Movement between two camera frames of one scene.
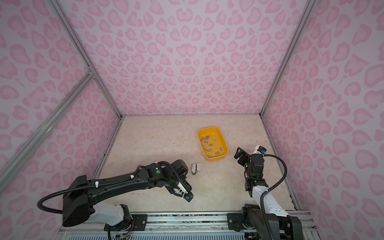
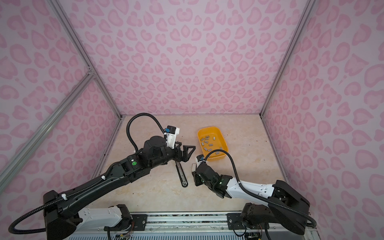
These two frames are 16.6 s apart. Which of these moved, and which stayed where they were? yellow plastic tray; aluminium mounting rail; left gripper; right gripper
Moved: left gripper; right gripper
Stayed: yellow plastic tray; aluminium mounting rail
